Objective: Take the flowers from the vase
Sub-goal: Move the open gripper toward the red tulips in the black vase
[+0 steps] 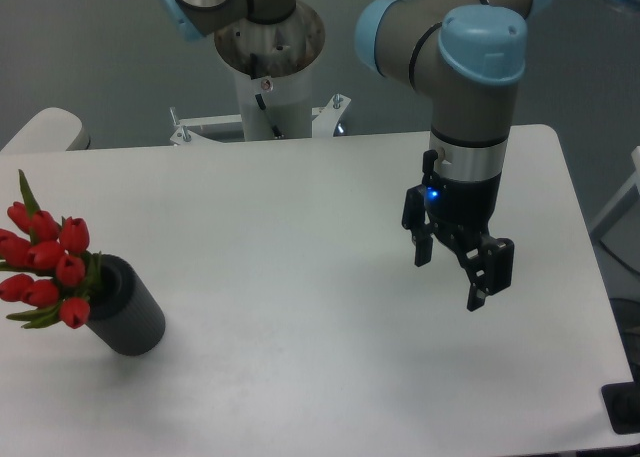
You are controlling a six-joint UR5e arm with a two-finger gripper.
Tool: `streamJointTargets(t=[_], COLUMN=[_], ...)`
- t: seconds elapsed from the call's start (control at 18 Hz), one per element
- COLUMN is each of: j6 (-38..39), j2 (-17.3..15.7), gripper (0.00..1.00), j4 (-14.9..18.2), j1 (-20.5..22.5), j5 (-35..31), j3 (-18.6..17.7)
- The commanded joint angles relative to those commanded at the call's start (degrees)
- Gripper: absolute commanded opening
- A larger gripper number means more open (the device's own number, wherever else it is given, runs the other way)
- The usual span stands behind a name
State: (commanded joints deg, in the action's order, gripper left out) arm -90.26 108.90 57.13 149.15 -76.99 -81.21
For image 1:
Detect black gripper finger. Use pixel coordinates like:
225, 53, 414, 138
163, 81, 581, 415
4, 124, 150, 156
452, 234, 515, 312
401, 185, 433, 267

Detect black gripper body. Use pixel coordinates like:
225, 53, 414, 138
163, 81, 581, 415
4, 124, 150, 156
422, 171, 501, 253

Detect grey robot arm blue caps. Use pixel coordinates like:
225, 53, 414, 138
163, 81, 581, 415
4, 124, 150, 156
160, 0, 552, 311

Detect dark grey ribbed vase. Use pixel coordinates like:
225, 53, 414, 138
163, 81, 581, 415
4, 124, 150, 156
87, 255, 166, 356

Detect black device at table edge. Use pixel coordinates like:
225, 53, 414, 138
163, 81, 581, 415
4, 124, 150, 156
601, 382, 639, 435

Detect red tulip bouquet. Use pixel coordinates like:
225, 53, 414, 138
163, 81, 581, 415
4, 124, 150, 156
1, 170, 104, 329

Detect white chair back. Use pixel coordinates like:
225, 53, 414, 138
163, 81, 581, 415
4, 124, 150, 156
1, 107, 91, 155

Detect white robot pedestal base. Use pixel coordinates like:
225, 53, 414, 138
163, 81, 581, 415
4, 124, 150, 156
168, 1, 352, 147

